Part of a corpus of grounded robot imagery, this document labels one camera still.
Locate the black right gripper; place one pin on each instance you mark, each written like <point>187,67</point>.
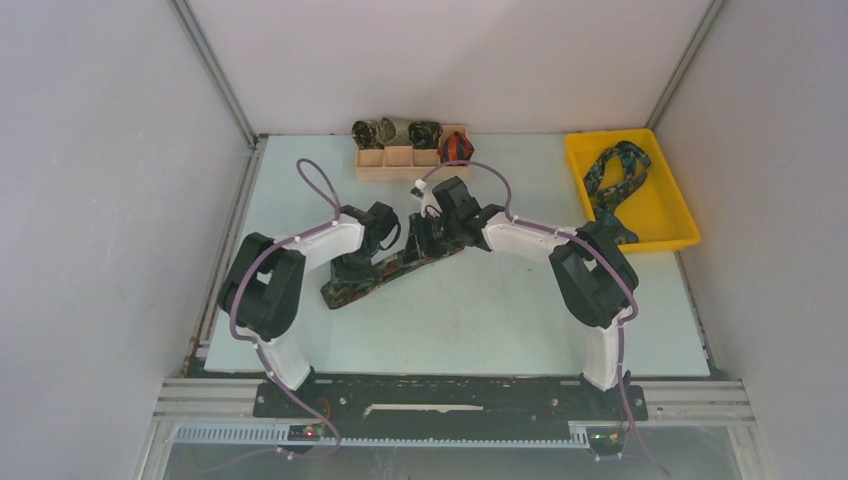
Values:
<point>419,243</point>

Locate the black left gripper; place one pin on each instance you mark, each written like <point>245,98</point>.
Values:
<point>346,274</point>

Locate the brown green patterned tie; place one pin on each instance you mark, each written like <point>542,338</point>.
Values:
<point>391,268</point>

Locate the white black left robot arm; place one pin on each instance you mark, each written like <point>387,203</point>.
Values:
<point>261,292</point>

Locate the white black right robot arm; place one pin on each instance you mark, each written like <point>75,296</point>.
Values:
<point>595,280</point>

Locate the wooden compartment box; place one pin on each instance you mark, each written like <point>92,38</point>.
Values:
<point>404,163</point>

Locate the orange navy rolled tie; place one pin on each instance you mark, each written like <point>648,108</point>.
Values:
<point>455,146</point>

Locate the black green rolled tie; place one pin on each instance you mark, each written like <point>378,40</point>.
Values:
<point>425,135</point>

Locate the olive green rolled tie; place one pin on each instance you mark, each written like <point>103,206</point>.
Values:
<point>393,132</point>

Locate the dark patterned rolled tie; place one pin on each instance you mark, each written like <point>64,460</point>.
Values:
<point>365,134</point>

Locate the blue patterned tie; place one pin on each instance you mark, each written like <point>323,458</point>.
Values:
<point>636,165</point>

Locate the yellow plastic tray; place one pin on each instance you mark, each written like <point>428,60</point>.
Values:
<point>657,212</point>

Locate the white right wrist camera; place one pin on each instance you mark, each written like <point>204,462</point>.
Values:
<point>421,190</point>

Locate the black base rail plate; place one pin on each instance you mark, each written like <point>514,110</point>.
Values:
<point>449,408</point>

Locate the aluminium frame rail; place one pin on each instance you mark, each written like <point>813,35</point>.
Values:
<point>220,410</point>

